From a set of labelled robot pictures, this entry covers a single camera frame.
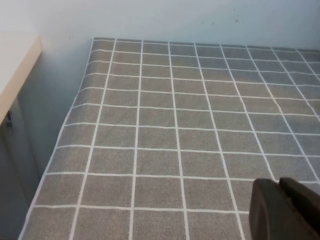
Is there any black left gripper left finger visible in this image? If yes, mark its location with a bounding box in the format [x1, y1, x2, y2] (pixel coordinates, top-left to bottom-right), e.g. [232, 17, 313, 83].
[249, 177, 320, 240]

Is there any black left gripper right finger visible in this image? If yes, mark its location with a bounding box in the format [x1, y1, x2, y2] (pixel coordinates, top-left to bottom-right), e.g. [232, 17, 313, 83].
[279, 176, 320, 236]

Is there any grey white-checked tablecloth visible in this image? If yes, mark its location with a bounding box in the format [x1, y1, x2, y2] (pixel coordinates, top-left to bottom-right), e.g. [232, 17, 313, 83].
[16, 36, 320, 240]

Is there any white desk beige edge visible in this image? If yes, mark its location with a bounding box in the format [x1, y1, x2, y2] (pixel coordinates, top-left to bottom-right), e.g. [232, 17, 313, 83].
[0, 31, 43, 127]

